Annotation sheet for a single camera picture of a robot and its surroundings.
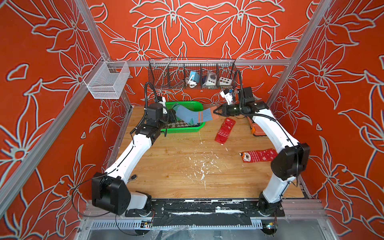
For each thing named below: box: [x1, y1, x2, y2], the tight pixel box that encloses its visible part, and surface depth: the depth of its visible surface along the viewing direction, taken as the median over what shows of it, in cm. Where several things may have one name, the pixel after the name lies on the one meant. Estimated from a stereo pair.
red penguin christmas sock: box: [239, 148, 278, 163], surface depth 93 cm
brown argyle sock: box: [167, 119, 189, 128], surface depth 105 cm
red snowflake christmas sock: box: [214, 117, 236, 144], surface depth 105 cm
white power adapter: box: [202, 71, 217, 86], surface depth 93 cm
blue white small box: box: [189, 71, 200, 83], surface depth 85 cm
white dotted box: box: [219, 76, 232, 86], surface depth 96 cm
